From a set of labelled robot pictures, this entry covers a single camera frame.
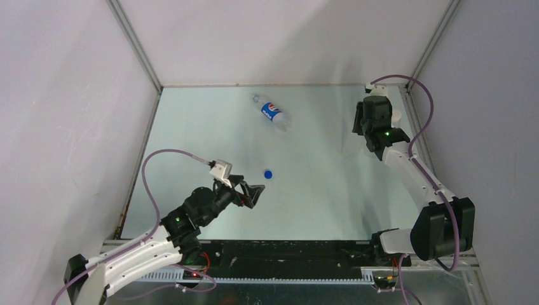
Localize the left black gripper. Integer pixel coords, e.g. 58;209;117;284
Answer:
201;175;264;226

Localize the blue bottle cap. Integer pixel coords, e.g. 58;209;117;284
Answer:
264;170;273;180

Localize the Pepsi labelled clear bottle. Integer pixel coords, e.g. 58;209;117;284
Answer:
252;94;291;132

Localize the clear bottle with yellow label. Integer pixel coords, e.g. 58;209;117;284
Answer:
391;109;402;128

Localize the clear unlabelled plastic bottle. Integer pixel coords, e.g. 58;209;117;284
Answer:
341;123;365;159

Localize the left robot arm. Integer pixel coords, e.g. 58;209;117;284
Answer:
64;175;265;304

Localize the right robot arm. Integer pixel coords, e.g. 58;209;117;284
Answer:
353;95;475;266

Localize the left controller board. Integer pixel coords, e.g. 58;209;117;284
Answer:
182;270;205;281

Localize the controller board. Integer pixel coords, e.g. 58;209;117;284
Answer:
372;274;399;293
182;270;205;281

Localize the right controller board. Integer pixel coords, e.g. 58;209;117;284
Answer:
372;274;399;293

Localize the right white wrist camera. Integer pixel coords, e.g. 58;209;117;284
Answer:
365;84;388;97

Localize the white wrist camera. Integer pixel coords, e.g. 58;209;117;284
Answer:
209;159;233;188
365;84;388;97

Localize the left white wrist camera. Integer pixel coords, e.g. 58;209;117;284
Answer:
209;159;233;188

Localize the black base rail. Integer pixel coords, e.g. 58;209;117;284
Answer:
180;240;400;281

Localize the white slotted cable duct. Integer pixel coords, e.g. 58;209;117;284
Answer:
134;269;376;285

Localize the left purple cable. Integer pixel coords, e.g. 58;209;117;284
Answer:
51;149;217;305

